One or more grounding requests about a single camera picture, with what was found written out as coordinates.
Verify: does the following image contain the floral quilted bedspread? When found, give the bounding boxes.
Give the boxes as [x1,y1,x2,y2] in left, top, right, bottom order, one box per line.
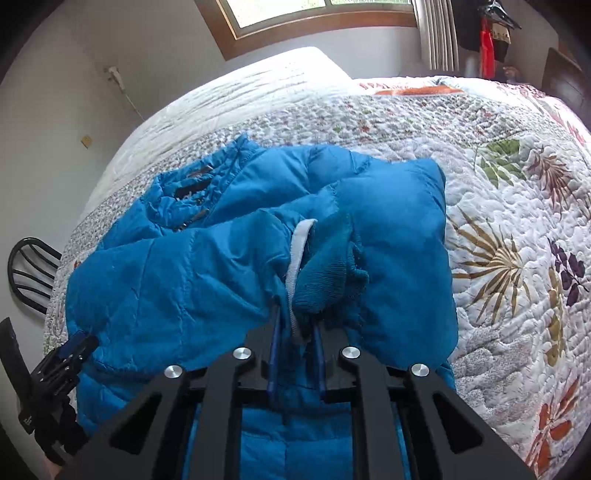
[44,47,590,479]

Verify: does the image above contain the yellow wall switch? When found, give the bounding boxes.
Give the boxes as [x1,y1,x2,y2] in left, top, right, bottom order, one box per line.
[81,135,92,149]

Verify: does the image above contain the blue puffer jacket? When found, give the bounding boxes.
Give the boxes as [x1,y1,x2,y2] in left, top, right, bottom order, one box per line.
[65,136,458,479]

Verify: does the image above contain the dark wooden headboard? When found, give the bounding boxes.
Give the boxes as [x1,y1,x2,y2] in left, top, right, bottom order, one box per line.
[542,48,590,128]

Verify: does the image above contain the dark clothes on rack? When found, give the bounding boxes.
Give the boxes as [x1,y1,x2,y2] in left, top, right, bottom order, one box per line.
[452,1,522,67]

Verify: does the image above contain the red hanging garment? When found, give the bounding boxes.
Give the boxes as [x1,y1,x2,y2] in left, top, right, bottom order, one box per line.
[480,18,495,80]

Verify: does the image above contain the large wooden framed window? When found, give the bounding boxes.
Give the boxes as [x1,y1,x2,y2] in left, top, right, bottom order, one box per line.
[195,1,417,60]

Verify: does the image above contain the grey striped curtain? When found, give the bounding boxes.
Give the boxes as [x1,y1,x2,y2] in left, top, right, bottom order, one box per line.
[412,0,460,72]

